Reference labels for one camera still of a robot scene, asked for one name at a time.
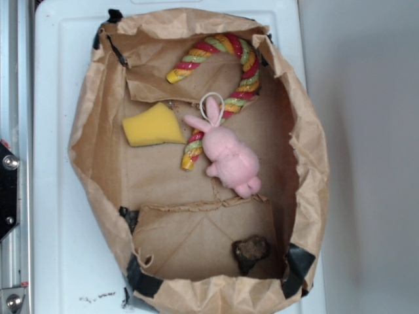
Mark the yellow sponge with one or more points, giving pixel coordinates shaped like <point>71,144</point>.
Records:
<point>154,126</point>

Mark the dark brown rock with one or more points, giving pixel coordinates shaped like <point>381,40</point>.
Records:
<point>249,251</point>

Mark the aluminium frame rail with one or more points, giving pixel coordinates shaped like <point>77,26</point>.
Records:
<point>17,19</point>

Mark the black metal bracket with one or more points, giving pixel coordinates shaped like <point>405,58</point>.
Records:
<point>9,190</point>

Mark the pink plush bunny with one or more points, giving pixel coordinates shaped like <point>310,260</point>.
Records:
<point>232,161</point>

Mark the brown paper bag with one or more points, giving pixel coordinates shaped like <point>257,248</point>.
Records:
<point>170,230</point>

